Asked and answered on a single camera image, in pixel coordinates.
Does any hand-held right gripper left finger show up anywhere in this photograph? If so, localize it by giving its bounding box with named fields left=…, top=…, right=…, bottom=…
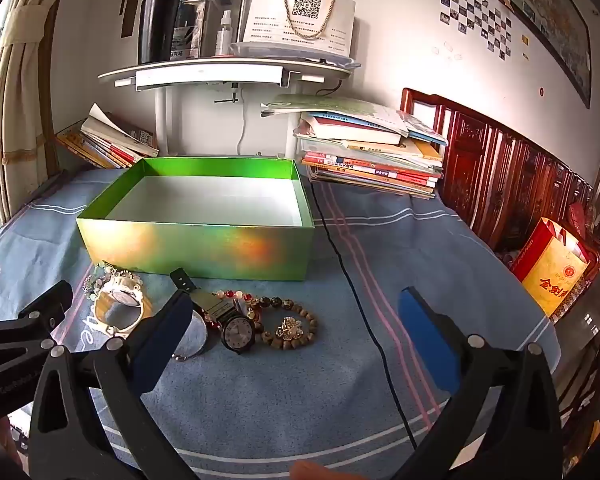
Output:
left=27, top=291, right=201, bottom=480

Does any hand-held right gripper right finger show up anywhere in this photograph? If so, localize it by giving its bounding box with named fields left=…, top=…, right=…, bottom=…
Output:
left=395, top=287, right=563, bottom=480

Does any silver bangle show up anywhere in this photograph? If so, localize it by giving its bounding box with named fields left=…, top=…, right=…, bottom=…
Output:
left=172, top=310, right=210, bottom=362

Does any white bangle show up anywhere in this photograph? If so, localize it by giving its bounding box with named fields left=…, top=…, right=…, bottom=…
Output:
left=92, top=270, right=146, bottom=333

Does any pink bead bracelet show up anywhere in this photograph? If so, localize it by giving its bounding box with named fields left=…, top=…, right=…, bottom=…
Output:
left=97, top=261, right=143, bottom=283

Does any green jade bead bracelet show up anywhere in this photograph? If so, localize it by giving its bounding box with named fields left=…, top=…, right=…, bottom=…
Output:
left=82, top=272, right=106, bottom=296

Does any black wrist watch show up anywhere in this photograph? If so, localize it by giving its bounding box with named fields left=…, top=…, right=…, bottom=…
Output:
left=170, top=267, right=257, bottom=356

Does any red and white bead bracelet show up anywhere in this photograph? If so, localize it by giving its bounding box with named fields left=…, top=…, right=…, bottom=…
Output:
left=207, top=287, right=261, bottom=333

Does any shiny green cardboard box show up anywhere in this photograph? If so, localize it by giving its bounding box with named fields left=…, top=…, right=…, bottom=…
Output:
left=76, top=156, right=315, bottom=282

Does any brown wooden bead bracelet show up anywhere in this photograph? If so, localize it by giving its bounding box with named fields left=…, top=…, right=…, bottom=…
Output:
left=260, top=308, right=321, bottom=347

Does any dark patterned bead bracelet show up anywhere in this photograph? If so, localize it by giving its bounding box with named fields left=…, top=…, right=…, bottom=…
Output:
left=247, top=296, right=297, bottom=321

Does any person's right hand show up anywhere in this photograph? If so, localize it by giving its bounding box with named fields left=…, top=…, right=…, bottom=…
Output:
left=289, top=460, right=341, bottom=480

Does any yellow and red gift bag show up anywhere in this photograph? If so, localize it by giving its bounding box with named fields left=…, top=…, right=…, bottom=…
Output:
left=510, top=217, right=592, bottom=317

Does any blue striped bed sheet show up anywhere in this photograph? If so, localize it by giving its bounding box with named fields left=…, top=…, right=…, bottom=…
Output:
left=0, top=165, right=563, bottom=480

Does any beige curtain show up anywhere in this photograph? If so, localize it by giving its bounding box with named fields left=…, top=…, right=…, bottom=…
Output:
left=0, top=0, right=63, bottom=231

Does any dark bedside table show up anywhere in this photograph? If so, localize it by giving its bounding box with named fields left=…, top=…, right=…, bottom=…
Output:
left=555, top=260, right=600, bottom=461

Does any small pile of books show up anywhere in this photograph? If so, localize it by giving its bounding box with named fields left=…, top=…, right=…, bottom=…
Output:
left=55, top=103, right=160, bottom=170

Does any red wooden headboard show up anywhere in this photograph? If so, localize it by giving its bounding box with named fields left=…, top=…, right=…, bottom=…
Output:
left=399, top=87, right=600, bottom=281

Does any tall stack of books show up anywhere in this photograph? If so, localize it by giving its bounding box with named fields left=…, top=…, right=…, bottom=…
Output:
left=260, top=92, right=450, bottom=200

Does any red packet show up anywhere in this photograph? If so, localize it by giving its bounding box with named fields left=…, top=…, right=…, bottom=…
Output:
left=567, top=202, right=598, bottom=241

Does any white adjustable side table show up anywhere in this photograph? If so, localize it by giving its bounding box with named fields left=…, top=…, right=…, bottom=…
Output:
left=97, top=55, right=361, bottom=161

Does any clear plastic folder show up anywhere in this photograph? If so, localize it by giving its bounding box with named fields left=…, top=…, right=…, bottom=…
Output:
left=229, top=41, right=361, bottom=68

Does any black thermos bottle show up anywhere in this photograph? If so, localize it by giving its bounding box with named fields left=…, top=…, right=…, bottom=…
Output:
left=137, top=0, right=182, bottom=65

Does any small clear spray bottle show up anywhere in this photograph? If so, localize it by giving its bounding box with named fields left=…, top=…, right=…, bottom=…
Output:
left=215, top=10, right=235, bottom=57

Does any clear plastic container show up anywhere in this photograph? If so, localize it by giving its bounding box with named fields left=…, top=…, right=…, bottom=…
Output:
left=172, top=0, right=220, bottom=61

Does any white paper gift bag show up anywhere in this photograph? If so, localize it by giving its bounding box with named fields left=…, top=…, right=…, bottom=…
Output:
left=239, top=0, right=357, bottom=58

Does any black cable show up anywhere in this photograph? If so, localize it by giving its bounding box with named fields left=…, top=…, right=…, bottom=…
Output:
left=307, top=177, right=418, bottom=453

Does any white cable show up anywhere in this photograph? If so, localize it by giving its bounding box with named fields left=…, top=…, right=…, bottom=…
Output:
left=236, top=85, right=249, bottom=154

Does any wall photo collage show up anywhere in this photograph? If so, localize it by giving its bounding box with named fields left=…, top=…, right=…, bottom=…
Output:
left=439, top=0, right=515, bottom=61

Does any dark framed wall picture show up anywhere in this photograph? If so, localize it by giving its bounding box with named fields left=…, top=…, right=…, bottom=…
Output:
left=480, top=0, right=593, bottom=110

